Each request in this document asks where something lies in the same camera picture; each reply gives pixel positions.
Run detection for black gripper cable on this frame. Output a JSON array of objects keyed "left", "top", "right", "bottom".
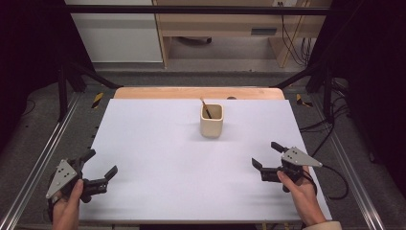
[{"left": 314, "top": 164, "right": 350, "bottom": 201}]

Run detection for beige square cup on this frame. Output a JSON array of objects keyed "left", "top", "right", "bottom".
[{"left": 199, "top": 103, "right": 225, "bottom": 139}]

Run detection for black brush with beige tip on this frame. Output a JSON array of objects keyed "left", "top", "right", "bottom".
[{"left": 199, "top": 98, "right": 214, "bottom": 120}]

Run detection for yellow black floor tape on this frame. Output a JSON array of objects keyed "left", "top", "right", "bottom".
[
  {"left": 91, "top": 92, "right": 105, "bottom": 110},
  {"left": 295, "top": 93, "right": 314, "bottom": 108}
]

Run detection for white cabinet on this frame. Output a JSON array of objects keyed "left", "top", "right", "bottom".
[{"left": 64, "top": 0, "right": 164, "bottom": 64}]

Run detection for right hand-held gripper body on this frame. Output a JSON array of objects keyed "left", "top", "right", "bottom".
[{"left": 259, "top": 146, "right": 324, "bottom": 194}]

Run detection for beige sleeve cuff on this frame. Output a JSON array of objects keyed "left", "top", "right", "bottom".
[{"left": 302, "top": 220, "right": 343, "bottom": 230}]

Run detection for black frame stand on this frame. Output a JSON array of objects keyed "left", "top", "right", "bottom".
[
  {"left": 56, "top": 59, "right": 124, "bottom": 123},
  {"left": 273, "top": 59, "right": 335, "bottom": 125}
]

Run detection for black horizontal frame bar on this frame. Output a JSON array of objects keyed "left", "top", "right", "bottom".
[{"left": 64, "top": 4, "right": 333, "bottom": 16}]

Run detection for person's left hand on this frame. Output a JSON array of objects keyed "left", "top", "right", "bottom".
[{"left": 51, "top": 178, "right": 85, "bottom": 219}]

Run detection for metal floor rail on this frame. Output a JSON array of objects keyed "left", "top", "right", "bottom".
[
  {"left": 310, "top": 94, "right": 388, "bottom": 230},
  {"left": 0, "top": 92, "right": 81, "bottom": 230}
]

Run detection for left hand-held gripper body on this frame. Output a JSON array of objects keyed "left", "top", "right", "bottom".
[{"left": 45, "top": 157, "right": 109, "bottom": 205}]

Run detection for person's right hand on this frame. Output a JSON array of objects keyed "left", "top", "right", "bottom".
[{"left": 276, "top": 167, "right": 317, "bottom": 202}]

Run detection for black hanging cables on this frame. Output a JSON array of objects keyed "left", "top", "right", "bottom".
[{"left": 280, "top": 2, "right": 316, "bottom": 67}]

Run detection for light wooden desk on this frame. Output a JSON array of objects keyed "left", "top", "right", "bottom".
[{"left": 152, "top": 0, "right": 333, "bottom": 69}]

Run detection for white table mat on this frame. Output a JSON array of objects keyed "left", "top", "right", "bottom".
[{"left": 79, "top": 98, "right": 333, "bottom": 223}]

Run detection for dark curtain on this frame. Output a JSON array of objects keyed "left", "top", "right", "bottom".
[
  {"left": 0, "top": 0, "right": 95, "bottom": 152},
  {"left": 306, "top": 0, "right": 406, "bottom": 199}
]

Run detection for black floor cables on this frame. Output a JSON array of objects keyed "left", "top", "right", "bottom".
[{"left": 299, "top": 78, "right": 351, "bottom": 157}]

